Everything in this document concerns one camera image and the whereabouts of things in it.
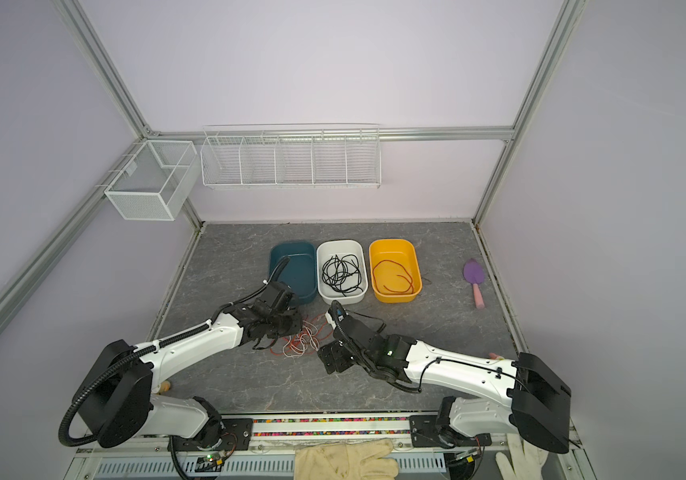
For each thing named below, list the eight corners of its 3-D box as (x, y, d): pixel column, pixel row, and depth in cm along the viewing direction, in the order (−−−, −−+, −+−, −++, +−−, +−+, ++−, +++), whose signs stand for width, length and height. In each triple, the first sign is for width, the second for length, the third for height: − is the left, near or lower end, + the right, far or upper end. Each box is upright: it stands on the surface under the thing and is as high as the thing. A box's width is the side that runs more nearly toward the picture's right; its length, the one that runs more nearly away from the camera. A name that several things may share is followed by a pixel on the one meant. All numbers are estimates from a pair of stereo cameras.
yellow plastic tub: (371, 305, 100) (372, 294, 95) (369, 249, 115) (370, 238, 110) (421, 304, 100) (424, 294, 94) (412, 249, 115) (415, 238, 110)
